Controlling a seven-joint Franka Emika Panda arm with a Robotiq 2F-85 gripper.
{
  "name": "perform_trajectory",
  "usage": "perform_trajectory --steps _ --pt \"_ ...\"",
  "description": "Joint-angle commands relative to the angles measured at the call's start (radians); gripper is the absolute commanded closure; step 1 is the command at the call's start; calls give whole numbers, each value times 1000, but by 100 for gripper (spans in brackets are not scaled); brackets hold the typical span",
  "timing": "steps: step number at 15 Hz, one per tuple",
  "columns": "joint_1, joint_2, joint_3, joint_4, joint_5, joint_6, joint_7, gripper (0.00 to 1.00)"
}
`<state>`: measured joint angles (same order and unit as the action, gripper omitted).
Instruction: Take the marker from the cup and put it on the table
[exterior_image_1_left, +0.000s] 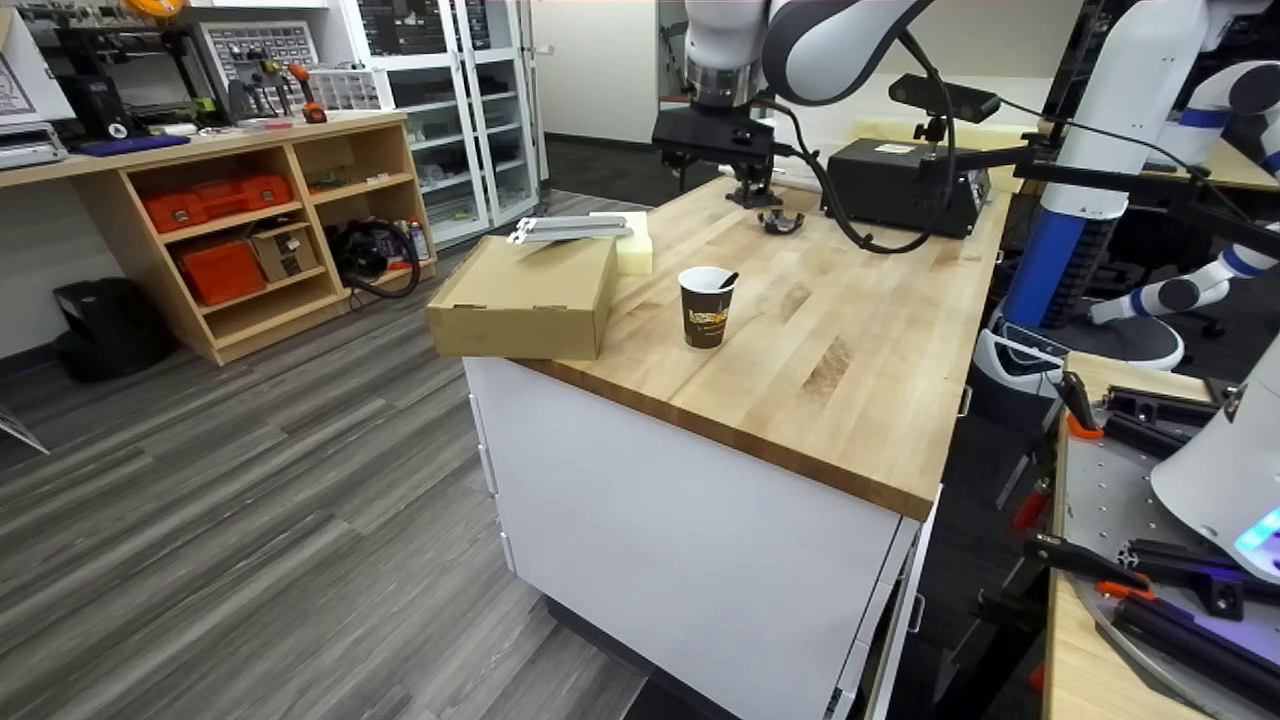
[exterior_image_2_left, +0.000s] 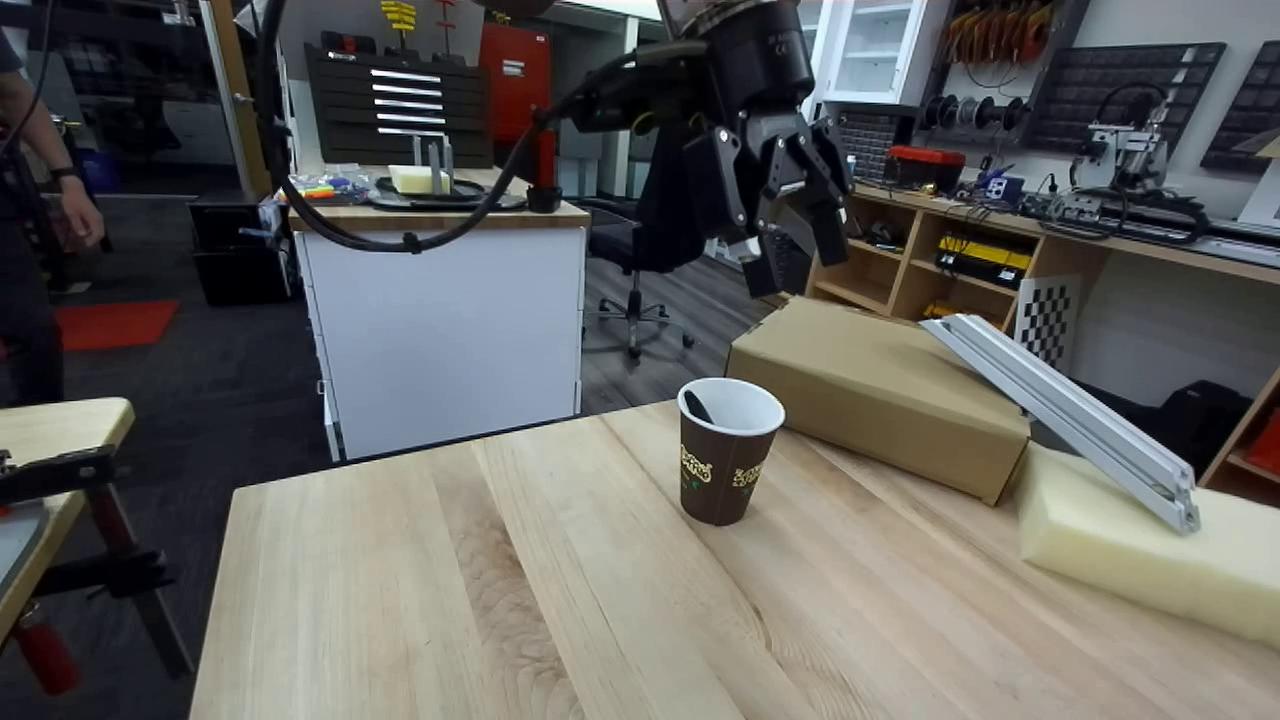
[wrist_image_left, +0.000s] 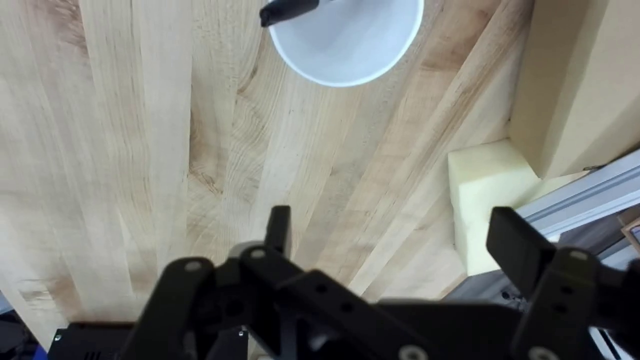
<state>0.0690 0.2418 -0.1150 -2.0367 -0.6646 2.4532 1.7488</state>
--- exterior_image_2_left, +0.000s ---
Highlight bystander bare hand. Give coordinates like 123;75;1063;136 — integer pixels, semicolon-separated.
51;175;112;261

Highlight black benchtop machine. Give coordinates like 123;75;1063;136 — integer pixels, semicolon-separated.
1062;83;1217;249

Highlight brown paper cup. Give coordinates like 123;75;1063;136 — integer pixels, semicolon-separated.
671;378;793;529

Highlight red clamp handle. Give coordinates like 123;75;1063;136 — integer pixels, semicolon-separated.
11;613;83;700

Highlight small black pegboard panel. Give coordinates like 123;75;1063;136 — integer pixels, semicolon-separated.
1198;38;1280;175

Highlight black floor bin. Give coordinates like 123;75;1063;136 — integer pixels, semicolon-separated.
187;198;291;312

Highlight cream foam block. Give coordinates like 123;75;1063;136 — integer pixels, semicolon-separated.
1016;445;1280;658

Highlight silver aluminium extrusion bar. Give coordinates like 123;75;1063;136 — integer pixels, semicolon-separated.
917;312;1203;540

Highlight red black toolbox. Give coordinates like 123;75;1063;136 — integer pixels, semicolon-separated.
886;141;968;198

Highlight wooden shelf workbench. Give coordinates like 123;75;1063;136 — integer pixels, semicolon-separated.
806;175;1280;514

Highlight white cabinet with wood top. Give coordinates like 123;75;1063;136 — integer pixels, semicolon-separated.
288;198;591;469

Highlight light wooden side table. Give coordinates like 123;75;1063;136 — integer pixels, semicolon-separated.
0;391;140;644

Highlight large black pegboard panel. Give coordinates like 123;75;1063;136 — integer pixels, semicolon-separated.
1019;41;1229;162

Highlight black bag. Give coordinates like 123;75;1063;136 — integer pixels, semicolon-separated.
1149;378;1252;481

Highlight black office chair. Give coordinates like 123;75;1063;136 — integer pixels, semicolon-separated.
584;126;757;367

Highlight wooden post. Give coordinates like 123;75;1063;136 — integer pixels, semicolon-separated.
196;0;281;206

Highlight red floor mat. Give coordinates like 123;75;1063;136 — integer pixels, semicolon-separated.
51;296;184;361

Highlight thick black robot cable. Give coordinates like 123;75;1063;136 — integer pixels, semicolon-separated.
257;0;714;261

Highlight yellow black tool case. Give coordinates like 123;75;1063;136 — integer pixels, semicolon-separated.
931;231;1040;294

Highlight yellow sponge block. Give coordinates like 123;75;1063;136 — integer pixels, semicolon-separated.
387;163;446;200

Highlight orange hanging cables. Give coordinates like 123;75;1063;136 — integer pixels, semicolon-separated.
942;0;1073;68

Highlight black white checkerboard panel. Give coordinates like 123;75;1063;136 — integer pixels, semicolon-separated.
1014;271;1090;378

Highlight black tool chest with drawers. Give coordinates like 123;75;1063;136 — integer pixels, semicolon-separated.
304;45;497;171

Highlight black round mat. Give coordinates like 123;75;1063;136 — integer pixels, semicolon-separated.
366;171;497;217

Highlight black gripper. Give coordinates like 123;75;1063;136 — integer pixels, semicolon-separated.
700;7;856;302

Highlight white glass door cabinet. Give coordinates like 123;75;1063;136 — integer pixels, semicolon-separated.
811;0;953;113

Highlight red tall cabinet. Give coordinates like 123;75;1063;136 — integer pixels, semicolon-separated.
476;18;562;191

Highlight person in dark clothes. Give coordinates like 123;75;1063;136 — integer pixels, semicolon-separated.
0;33;112;408

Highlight brown cardboard box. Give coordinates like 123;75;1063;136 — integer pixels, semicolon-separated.
724;294;1036;507

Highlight black clamp stand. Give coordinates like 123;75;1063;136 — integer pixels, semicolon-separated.
0;450;199;680

